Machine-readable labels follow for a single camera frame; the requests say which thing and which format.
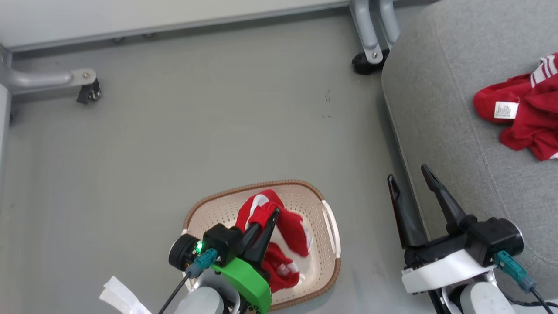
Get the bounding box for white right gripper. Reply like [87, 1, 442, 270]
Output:
[387, 164, 524, 294]

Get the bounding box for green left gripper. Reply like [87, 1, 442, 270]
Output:
[169, 208, 280, 314]

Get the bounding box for red shorts with white patches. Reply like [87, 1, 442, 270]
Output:
[235, 189, 313, 294]

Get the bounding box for red jersey with striped trim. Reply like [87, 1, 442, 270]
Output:
[473, 53, 558, 162]

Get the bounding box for grey fabric sofa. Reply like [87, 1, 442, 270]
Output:
[381, 0, 558, 306]

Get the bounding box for beige perforated laundry basket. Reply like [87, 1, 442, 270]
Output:
[181, 179, 341, 311]

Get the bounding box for large black caster wheel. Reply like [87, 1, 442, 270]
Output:
[351, 49, 390, 75]

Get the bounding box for grey curved partition foot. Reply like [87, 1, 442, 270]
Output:
[350, 0, 384, 65]
[378, 0, 401, 47]

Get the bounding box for small black caster wheel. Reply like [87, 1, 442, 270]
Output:
[76, 78, 102, 105]

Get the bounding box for grey partition foot with plate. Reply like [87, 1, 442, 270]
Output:
[0, 44, 97, 103]

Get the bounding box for black cable with teal plug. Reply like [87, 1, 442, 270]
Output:
[494, 250, 555, 314]
[158, 248, 219, 314]

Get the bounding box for white fabric strap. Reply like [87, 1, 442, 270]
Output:
[99, 276, 151, 314]

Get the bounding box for grey partition bottom rail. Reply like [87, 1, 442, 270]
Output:
[9, 0, 354, 54]

